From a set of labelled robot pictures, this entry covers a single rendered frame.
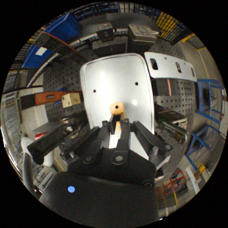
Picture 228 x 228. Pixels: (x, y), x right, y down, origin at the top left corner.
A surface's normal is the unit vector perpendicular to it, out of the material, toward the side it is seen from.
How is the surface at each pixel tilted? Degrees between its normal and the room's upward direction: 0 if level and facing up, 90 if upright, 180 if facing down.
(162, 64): 0
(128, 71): 0
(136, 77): 0
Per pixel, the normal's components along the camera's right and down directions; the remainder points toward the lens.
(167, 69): -0.10, 0.26
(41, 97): 0.98, -0.14
